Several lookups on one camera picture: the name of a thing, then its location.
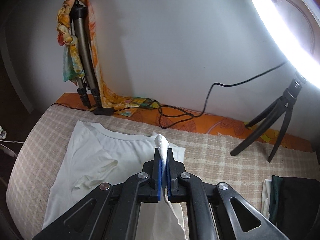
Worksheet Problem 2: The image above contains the white t-shirt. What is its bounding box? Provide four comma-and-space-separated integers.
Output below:
42, 121, 186, 239

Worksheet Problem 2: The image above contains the orange patterned bed sheet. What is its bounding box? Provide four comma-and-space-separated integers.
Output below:
56, 93, 312, 152

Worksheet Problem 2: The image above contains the beige checked bed blanket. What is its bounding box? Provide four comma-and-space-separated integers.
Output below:
6, 105, 319, 239

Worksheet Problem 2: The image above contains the cream and green cloth pile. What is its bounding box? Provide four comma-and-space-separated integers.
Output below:
261, 175, 319, 238

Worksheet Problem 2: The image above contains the grey folded tripod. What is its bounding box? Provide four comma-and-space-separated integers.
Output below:
69, 0, 102, 112

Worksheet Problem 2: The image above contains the black mini tripod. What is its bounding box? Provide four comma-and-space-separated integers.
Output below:
230, 79, 302, 163

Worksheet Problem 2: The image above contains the colourful floral scarf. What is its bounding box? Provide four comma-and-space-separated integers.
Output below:
56, 0, 156, 117

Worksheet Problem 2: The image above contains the black power cable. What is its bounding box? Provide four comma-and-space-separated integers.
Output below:
49, 60, 288, 130

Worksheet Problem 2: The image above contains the black cable control box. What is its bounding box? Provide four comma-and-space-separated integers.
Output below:
93, 107, 114, 116

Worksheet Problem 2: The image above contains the white charger cable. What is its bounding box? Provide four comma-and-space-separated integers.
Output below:
0, 126, 26, 158

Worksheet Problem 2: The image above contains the white ring light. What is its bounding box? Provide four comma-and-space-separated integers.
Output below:
252, 0, 319, 88

